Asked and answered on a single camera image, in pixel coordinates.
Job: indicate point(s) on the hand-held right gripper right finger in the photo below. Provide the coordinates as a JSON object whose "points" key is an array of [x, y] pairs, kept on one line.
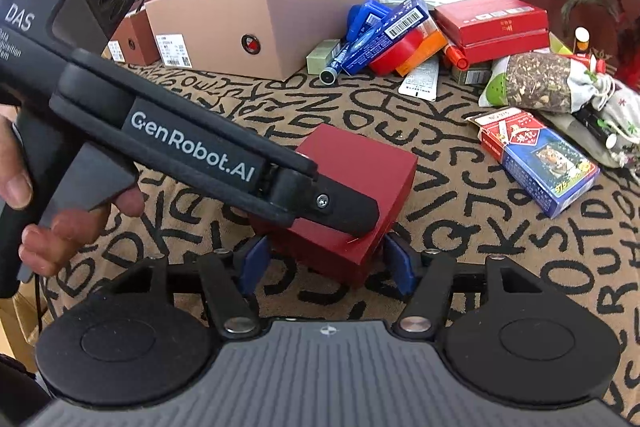
{"points": [[400, 268]]}

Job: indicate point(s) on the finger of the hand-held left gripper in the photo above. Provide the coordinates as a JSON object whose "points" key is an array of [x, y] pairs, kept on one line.
{"points": [[345, 209]]}

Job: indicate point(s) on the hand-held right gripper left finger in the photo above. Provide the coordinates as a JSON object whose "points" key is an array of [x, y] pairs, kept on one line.
{"points": [[252, 263]]}

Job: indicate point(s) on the dark red box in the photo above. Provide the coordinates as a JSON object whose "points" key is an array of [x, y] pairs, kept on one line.
{"points": [[360, 162]]}

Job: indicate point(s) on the white paper leaflet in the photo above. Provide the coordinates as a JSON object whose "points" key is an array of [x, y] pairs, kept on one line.
{"points": [[420, 83]]}

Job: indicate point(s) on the red tape roll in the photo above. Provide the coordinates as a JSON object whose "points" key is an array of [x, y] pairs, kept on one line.
{"points": [[395, 55]]}

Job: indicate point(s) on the large cardboard box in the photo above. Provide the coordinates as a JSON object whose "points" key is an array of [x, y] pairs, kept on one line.
{"points": [[280, 7]]}

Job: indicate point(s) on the blue playing card box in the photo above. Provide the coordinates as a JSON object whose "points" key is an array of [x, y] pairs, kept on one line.
{"points": [[545, 163]]}

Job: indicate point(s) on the blue barcode box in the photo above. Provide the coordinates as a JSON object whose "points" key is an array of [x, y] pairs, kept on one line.
{"points": [[387, 32]]}

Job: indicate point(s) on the floral cloth pouch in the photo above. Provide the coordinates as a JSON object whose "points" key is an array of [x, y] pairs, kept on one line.
{"points": [[620, 107]]}

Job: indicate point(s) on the blue plastic container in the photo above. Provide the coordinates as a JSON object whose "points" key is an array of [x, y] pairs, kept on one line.
{"points": [[362, 14]]}

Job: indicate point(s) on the person's left hand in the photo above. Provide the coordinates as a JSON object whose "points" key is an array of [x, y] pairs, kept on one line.
{"points": [[75, 233]]}

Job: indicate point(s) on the small brown cardboard box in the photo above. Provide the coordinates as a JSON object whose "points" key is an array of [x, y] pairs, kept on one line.
{"points": [[135, 37]]}

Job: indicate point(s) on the blue marker pen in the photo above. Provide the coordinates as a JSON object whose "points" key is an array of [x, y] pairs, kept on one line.
{"points": [[332, 68]]}

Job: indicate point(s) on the small green box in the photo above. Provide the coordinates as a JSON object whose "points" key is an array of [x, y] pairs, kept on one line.
{"points": [[319, 57]]}

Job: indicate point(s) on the orange box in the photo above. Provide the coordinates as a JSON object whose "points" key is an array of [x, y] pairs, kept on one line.
{"points": [[426, 48]]}

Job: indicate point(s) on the olive box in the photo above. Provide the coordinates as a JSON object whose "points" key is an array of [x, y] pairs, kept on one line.
{"points": [[472, 77]]}

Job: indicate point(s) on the red marker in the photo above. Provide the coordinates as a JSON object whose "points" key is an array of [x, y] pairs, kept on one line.
{"points": [[456, 56]]}

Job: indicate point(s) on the seed packet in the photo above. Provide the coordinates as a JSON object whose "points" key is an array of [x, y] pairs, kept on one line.
{"points": [[540, 79]]}

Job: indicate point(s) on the red flat box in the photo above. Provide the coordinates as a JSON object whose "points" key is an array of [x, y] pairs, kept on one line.
{"points": [[490, 22]]}

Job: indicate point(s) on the black marker pen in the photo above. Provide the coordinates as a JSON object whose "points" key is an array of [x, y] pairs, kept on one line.
{"points": [[597, 127]]}

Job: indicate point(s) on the yellow-green packet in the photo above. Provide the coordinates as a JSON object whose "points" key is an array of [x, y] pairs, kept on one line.
{"points": [[560, 43]]}

